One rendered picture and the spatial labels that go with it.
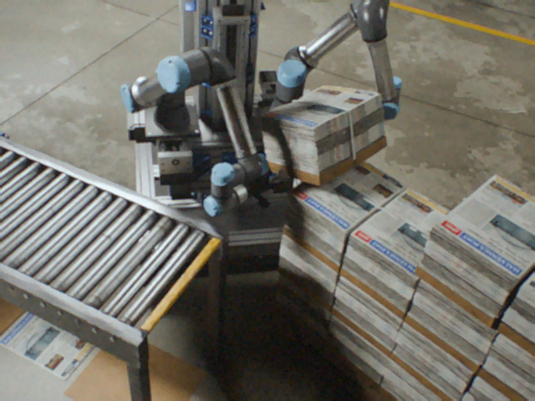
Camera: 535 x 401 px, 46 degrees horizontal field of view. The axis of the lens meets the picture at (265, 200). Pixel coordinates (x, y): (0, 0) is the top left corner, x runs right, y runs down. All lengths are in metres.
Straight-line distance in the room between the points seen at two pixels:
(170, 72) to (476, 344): 1.31
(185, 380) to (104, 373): 0.34
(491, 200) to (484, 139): 2.26
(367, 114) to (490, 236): 0.67
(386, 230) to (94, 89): 2.68
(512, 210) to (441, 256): 0.27
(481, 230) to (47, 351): 1.86
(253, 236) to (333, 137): 0.91
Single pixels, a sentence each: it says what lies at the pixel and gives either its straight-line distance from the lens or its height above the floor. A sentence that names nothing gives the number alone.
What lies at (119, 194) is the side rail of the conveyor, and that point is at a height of 0.80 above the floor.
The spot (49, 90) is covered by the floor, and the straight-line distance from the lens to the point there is 4.44.
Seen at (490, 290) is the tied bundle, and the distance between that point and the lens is 1.98.
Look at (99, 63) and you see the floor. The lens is 4.69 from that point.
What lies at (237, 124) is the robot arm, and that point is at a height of 1.09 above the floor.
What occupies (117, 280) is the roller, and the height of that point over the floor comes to 0.79.
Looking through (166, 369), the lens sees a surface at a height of 0.00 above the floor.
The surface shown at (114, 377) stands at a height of 0.00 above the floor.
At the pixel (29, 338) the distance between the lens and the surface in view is 2.97.
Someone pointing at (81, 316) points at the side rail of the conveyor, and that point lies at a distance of 1.98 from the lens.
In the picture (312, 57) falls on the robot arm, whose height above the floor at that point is 1.06.
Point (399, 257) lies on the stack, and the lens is 2.16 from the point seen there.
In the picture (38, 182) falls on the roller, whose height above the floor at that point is 0.80.
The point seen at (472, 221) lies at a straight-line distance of 2.01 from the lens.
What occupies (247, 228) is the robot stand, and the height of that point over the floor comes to 0.21.
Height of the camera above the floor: 2.35
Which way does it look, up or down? 42 degrees down
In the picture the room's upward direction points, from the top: 6 degrees clockwise
